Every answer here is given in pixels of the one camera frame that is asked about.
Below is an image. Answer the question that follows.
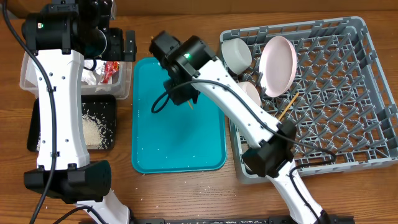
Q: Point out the grey bowl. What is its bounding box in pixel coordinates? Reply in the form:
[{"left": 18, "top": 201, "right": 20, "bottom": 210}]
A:
[{"left": 221, "top": 38, "right": 252, "bottom": 75}]

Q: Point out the large pink plate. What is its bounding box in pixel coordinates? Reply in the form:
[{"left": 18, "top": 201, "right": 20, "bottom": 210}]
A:
[{"left": 259, "top": 36, "right": 297, "bottom": 98}]

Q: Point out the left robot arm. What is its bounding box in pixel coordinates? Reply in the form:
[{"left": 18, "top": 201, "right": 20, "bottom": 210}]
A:
[{"left": 21, "top": 1, "right": 136, "bottom": 223}]

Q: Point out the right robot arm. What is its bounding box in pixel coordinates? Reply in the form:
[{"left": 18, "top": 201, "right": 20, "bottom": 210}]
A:
[{"left": 149, "top": 31, "right": 330, "bottom": 223}]

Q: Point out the grey dishwasher rack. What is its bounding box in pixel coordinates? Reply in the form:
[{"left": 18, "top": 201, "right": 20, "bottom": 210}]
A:
[{"left": 220, "top": 17, "right": 397, "bottom": 176}]

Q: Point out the red snack wrapper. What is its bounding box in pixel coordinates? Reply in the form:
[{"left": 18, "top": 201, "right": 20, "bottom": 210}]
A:
[{"left": 100, "top": 61, "right": 120, "bottom": 84}]

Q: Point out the clear plastic bin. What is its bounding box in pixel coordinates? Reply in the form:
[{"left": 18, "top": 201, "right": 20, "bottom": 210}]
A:
[{"left": 19, "top": 53, "right": 132, "bottom": 100}]

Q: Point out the crumpled white tissue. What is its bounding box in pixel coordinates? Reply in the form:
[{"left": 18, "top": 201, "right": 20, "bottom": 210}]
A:
[{"left": 81, "top": 59, "right": 104, "bottom": 85}]

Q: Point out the teal plastic tray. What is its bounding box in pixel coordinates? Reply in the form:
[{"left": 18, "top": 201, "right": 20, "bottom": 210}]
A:
[{"left": 131, "top": 57, "right": 227, "bottom": 174}]

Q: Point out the black tray bin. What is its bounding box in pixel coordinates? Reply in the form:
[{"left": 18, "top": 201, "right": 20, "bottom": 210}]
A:
[{"left": 27, "top": 95, "right": 116, "bottom": 152}]

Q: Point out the rice pile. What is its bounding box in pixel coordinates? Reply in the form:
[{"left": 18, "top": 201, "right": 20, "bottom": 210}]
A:
[{"left": 37, "top": 105, "right": 114, "bottom": 150}]

